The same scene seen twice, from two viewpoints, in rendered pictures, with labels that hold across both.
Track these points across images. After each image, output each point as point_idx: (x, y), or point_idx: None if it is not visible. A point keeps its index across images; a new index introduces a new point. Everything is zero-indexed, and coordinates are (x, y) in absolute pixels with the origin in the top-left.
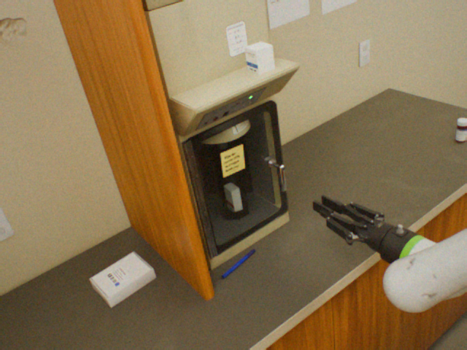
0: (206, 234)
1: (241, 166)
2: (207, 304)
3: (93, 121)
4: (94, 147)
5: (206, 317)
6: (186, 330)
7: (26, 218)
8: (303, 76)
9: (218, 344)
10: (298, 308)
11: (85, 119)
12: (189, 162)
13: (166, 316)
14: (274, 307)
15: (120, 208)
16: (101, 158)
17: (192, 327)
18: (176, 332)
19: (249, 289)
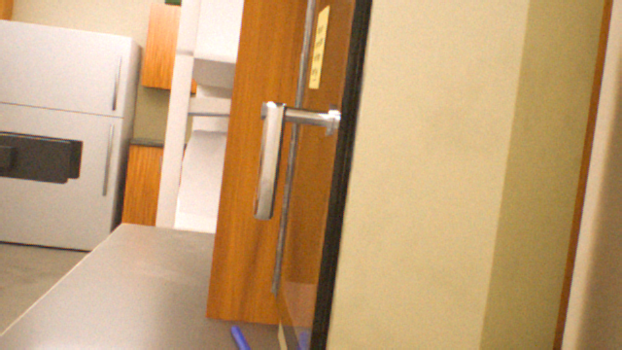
0: (282, 215)
1: (317, 78)
2: (196, 308)
3: (617, 58)
4: (598, 119)
5: (170, 300)
6: (176, 289)
7: None
8: None
9: (105, 289)
10: (5, 337)
11: (609, 49)
12: (307, 10)
13: None
14: (64, 329)
15: (576, 296)
16: (596, 151)
17: (173, 291)
18: (187, 286)
19: (155, 335)
